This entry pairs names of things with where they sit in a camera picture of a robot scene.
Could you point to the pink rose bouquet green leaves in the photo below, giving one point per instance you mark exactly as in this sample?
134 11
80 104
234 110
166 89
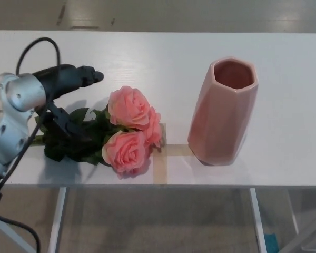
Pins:
129 105

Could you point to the thin white table leg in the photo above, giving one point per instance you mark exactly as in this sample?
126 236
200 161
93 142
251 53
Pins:
293 210

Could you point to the short beige tape strip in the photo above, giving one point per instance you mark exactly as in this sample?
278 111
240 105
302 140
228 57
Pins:
179 149

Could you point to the pink faceted ceramic vase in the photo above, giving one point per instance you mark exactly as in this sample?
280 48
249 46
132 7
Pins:
218 126

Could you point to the light blue metal bar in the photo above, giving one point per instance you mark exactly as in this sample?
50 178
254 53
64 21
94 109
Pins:
13 237

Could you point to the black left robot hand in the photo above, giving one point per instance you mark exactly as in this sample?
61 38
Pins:
63 77

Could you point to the long beige tape strip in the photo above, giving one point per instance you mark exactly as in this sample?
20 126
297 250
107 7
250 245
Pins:
160 168

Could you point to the teal floor item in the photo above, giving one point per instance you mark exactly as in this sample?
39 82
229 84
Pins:
270 241

